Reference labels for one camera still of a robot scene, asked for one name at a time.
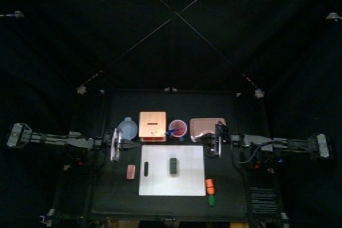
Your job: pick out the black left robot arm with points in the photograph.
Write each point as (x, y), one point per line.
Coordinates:
(53, 138)

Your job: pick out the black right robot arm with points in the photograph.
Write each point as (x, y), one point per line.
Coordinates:
(284, 143)

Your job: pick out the dark green sushi roll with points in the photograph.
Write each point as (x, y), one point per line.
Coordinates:
(172, 166)

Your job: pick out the pink tray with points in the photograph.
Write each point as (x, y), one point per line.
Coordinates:
(205, 124)

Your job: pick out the orange wooden box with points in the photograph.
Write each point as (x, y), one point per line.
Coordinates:
(152, 126)

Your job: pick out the pink cup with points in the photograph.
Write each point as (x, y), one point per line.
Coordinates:
(179, 128)

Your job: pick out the pink toy food piece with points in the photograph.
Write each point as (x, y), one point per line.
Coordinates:
(130, 172)

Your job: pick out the blue toy spoon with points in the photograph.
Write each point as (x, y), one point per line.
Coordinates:
(171, 133)

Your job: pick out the white cutting board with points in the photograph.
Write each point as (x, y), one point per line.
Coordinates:
(187, 178)

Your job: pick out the orange toy food piece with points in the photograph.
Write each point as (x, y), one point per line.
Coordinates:
(209, 186)

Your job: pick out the green toy food piece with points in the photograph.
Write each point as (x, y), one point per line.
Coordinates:
(211, 200)

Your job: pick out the white text label sticker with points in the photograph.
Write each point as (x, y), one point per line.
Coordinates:
(263, 202)

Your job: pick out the silver frame clamp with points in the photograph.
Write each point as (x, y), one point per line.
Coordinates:
(169, 89)
(80, 89)
(259, 93)

